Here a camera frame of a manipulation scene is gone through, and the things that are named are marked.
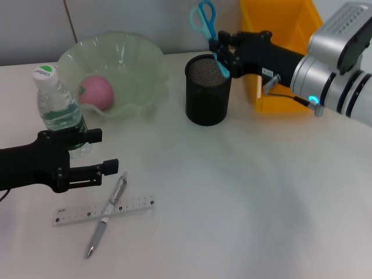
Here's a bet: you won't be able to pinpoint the pale green wavy bowl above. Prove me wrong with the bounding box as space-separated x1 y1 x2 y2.
55 29 171 117

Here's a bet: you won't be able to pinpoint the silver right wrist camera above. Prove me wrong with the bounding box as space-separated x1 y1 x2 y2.
307 2 372 77

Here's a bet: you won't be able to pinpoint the black mesh pen holder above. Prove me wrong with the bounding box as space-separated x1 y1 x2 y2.
184 53 235 127

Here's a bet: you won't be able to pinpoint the blue scissors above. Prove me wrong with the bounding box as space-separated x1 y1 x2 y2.
189 0 231 79

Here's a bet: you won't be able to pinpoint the yellow plastic bin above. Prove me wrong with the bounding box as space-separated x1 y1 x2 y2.
239 0 324 113

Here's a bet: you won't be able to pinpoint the grey clear ballpoint pen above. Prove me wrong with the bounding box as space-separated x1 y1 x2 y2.
84 171 128 259

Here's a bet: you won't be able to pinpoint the pink toy peach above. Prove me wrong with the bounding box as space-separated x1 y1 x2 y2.
78 74 114 110

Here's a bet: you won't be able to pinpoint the clear plastic ruler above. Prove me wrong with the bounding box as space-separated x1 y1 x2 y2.
52 195 156 227

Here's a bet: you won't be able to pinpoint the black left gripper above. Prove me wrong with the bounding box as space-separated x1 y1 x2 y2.
0 127 119 194

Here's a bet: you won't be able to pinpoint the clear green-label water bottle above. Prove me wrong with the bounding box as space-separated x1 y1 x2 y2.
31 65 93 160

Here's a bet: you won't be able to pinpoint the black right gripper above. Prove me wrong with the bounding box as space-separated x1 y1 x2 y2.
208 30 306 88

